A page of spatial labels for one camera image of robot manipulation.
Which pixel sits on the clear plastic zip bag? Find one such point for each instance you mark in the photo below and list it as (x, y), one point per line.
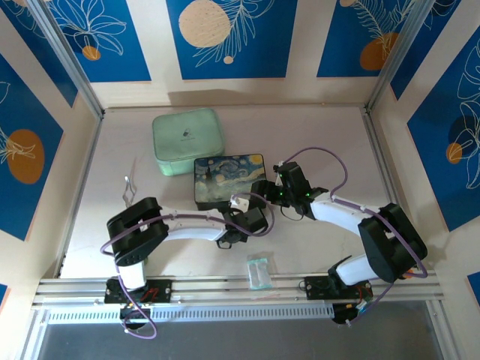
(275, 275)

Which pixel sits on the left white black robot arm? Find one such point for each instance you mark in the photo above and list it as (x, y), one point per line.
(187, 227)

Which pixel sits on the teal edged foil packet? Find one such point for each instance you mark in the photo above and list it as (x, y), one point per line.
(259, 275)

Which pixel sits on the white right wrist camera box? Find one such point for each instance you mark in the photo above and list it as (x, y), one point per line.
(278, 181)

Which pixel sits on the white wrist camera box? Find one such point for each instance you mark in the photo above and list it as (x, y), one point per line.
(278, 181)
(240, 203)

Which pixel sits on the starry night painted box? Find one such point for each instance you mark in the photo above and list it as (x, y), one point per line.
(225, 172)

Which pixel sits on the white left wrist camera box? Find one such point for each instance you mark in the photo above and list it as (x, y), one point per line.
(240, 203)

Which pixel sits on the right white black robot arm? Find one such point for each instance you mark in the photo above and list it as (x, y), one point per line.
(337, 213)

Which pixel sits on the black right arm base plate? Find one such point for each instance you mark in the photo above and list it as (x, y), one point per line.
(315, 288)

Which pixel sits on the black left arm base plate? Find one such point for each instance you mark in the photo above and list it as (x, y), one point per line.
(163, 290)

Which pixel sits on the blue floral wall panel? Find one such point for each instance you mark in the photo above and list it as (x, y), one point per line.
(442, 180)
(243, 48)
(33, 56)
(345, 45)
(112, 37)
(22, 195)
(423, 56)

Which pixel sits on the mint green zip case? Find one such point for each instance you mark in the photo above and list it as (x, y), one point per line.
(187, 135)

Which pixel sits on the aluminium mounting rail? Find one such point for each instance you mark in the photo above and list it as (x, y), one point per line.
(225, 288)

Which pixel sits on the aluminium table side rail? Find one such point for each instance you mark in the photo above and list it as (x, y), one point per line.
(84, 180)
(378, 150)

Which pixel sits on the aluminium frame post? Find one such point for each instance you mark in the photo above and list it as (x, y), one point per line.
(71, 63)
(397, 56)

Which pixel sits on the orange capped cylinder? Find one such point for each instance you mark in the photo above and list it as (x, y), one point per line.
(411, 272)

